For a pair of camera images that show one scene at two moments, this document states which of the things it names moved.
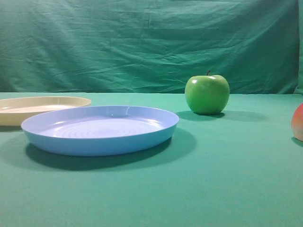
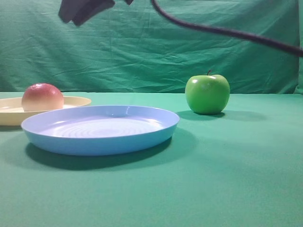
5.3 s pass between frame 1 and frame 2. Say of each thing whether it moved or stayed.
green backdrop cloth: stayed
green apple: stayed
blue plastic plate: stayed
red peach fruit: moved
